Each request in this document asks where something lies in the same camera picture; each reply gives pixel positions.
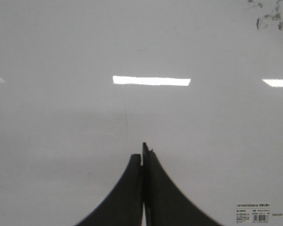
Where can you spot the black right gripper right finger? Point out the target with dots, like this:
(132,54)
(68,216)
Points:
(165,204)

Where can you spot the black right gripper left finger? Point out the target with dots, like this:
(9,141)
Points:
(123,206)

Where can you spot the white product label sticker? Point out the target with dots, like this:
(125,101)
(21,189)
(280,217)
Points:
(255,213)

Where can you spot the white whiteboard with aluminium frame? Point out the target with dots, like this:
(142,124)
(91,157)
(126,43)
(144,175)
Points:
(84,83)

